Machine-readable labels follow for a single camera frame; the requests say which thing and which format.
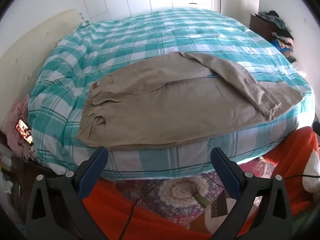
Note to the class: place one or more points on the cream padded headboard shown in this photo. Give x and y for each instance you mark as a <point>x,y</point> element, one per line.
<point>25,47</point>

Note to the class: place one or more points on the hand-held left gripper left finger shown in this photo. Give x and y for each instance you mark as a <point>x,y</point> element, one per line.
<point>91,177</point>

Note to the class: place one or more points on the smartphone with lit screen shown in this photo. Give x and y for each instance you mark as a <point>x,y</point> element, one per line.
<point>24,131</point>

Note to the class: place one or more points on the teal plaid bed blanket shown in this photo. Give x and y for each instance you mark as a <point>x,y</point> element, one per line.
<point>125,42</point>

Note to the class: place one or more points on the orange fleece blanket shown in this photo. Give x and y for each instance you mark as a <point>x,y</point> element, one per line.
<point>112,205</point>

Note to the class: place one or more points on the dark wooden nightstand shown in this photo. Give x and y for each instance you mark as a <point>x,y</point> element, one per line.
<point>25,170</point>

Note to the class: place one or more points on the beige pants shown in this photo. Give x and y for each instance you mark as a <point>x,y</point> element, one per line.
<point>162,105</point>

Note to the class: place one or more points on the pink crumpled cloth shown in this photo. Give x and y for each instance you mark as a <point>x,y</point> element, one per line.
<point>17,112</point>

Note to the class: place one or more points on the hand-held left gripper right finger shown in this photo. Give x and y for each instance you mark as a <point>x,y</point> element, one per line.
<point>226,177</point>

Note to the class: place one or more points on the pile of clothes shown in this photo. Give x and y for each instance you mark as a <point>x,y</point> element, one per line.
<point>281,32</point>

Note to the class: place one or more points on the dark brown wooden cabinet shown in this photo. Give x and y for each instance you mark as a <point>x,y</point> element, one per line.
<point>260,25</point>

